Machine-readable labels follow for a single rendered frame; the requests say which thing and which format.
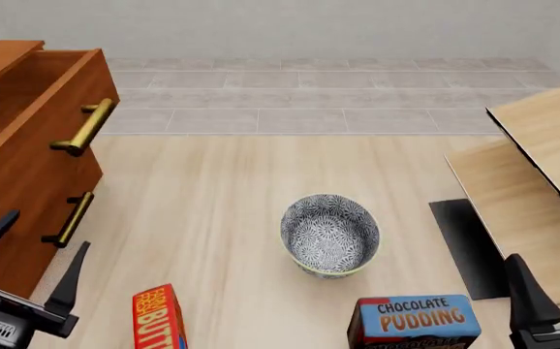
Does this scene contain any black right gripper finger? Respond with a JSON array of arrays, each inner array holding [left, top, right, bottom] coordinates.
[[504, 253, 560, 334]]

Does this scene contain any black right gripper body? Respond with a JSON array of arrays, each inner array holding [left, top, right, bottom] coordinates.
[[508, 324, 560, 349]]

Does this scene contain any red butter box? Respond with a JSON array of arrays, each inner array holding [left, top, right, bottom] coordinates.
[[132, 282, 190, 349]]

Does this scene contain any pale wooden shelf, black edge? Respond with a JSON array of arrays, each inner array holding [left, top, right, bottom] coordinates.
[[444, 78, 560, 305]]

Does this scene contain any blue chocolate pudding box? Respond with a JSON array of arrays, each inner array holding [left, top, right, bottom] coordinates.
[[346, 294, 482, 349]]

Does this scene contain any blue-white patterned bowl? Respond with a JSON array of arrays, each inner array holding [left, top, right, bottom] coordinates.
[[279, 192, 382, 280]]

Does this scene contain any thin brass drawer handle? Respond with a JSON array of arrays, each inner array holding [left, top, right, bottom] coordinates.
[[41, 191, 96, 249]]

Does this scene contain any wooden drawer, long brass handle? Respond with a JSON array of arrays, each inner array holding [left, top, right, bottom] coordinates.
[[0, 48, 121, 241]]

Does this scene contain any wooden drawer, thin brass handle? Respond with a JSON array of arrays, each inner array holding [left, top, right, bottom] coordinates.
[[22, 146, 105, 292]]

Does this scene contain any long brass drawer handle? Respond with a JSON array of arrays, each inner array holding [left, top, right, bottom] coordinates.
[[49, 97, 115, 158]]

